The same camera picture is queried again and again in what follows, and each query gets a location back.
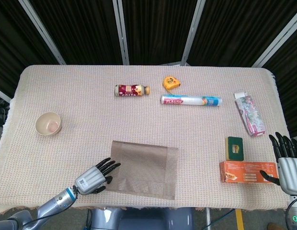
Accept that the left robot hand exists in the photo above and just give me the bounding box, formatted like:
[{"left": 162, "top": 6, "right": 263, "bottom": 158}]
[{"left": 73, "top": 157, "right": 121, "bottom": 195}]

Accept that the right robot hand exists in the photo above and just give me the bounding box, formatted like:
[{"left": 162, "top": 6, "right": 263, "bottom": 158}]
[{"left": 259, "top": 131, "right": 297, "bottom": 195}]

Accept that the brown woven placemat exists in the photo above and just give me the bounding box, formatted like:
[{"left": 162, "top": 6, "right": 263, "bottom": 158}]
[{"left": 105, "top": 140, "right": 179, "bottom": 200}]

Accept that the light brown bowl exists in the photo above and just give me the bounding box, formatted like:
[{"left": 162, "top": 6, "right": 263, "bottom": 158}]
[{"left": 35, "top": 112, "right": 62, "bottom": 136}]

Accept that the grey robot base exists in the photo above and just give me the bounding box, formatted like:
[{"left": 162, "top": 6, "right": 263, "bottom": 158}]
[{"left": 90, "top": 207, "right": 194, "bottom": 230}]

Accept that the orange cardboard box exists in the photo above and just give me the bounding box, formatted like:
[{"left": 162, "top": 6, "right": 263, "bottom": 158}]
[{"left": 219, "top": 161, "right": 280, "bottom": 184}]

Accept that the green yellow sponge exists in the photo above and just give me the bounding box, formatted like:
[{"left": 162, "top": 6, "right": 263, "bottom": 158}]
[{"left": 225, "top": 136, "right": 244, "bottom": 161}]

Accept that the floral paper box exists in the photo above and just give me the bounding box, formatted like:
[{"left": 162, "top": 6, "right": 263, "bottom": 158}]
[{"left": 234, "top": 91, "right": 266, "bottom": 138}]

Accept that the beige woven tablecloth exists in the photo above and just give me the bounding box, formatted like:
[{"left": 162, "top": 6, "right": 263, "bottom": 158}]
[{"left": 0, "top": 64, "right": 292, "bottom": 214}]

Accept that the metal table leg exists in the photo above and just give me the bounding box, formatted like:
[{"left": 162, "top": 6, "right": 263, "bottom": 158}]
[{"left": 205, "top": 207, "right": 212, "bottom": 230}]

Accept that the Costa coffee bottle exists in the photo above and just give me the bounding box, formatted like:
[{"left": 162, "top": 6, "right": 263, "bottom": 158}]
[{"left": 114, "top": 84, "right": 150, "bottom": 97}]

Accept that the black curtain panel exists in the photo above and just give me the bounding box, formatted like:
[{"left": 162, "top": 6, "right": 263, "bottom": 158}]
[
  {"left": 0, "top": 0, "right": 60, "bottom": 99},
  {"left": 262, "top": 31, "right": 297, "bottom": 138},
  {"left": 188, "top": 0, "right": 297, "bottom": 67},
  {"left": 121, "top": 0, "right": 198, "bottom": 66},
  {"left": 28, "top": 0, "right": 123, "bottom": 65}
]

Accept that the plastic food wrap roll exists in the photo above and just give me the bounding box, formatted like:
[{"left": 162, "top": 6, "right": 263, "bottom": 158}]
[{"left": 160, "top": 94, "right": 223, "bottom": 107}]

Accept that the yellow tape measure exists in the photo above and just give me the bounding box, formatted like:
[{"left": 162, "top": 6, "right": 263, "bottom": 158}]
[{"left": 162, "top": 76, "right": 182, "bottom": 92}]

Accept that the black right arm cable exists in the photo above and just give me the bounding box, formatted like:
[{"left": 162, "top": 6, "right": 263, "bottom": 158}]
[{"left": 285, "top": 195, "right": 297, "bottom": 230}]

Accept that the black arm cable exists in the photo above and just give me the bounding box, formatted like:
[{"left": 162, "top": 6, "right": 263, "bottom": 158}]
[
  {"left": 285, "top": 195, "right": 297, "bottom": 230},
  {"left": 20, "top": 214, "right": 50, "bottom": 230}
]

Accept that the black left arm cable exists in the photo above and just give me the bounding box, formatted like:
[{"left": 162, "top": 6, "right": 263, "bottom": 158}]
[{"left": 20, "top": 214, "right": 50, "bottom": 230}]

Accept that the blue floor cable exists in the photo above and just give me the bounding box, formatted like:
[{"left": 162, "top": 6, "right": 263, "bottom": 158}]
[{"left": 210, "top": 208, "right": 235, "bottom": 230}]

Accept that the black equipment with cables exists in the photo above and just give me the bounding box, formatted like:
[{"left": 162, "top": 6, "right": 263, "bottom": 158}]
[{"left": 0, "top": 97, "right": 10, "bottom": 131}]

